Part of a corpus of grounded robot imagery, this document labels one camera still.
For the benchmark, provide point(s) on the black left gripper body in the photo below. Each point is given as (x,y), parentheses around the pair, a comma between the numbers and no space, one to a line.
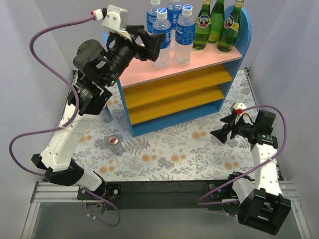
(139,44)

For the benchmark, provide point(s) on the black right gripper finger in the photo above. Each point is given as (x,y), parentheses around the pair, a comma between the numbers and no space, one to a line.
(221,134)
(228,119)

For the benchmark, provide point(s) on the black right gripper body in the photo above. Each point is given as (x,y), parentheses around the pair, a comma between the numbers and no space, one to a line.
(232,128)

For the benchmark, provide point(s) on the water bottle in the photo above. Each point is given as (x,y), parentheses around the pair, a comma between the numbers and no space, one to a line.
(184,36)
(174,10)
(152,14)
(163,26)

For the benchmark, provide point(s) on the green Perrier bottle yellow label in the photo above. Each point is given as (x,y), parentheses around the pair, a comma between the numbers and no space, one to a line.
(202,26)

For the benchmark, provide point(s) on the green Perrier bottle red label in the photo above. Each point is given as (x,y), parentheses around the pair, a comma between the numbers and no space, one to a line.
(230,30)

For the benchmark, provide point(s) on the red bull can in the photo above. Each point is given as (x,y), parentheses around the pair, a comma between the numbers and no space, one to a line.
(107,116)

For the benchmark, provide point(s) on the clear bottle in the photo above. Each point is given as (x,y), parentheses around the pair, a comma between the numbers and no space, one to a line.
(115,145)

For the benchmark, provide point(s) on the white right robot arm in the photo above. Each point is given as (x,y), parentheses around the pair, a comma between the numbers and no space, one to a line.
(262,204)

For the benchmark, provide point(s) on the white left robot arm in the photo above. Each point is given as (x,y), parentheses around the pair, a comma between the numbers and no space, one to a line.
(101,67)

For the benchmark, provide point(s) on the blue wooden shelf unit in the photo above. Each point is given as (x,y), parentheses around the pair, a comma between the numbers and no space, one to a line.
(154,99)

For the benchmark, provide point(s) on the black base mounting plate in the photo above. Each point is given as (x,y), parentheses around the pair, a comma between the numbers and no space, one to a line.
(170,195)

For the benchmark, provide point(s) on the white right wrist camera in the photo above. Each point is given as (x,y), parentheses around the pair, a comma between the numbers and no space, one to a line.
(237,108)

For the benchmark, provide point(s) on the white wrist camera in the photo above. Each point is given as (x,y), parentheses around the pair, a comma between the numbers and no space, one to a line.
(114,19)
(237,108)

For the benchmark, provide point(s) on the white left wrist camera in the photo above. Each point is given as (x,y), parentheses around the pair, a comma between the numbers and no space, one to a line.
(114,19)

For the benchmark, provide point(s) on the aluminium frame rail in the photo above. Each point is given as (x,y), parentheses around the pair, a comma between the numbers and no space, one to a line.
(46,193)

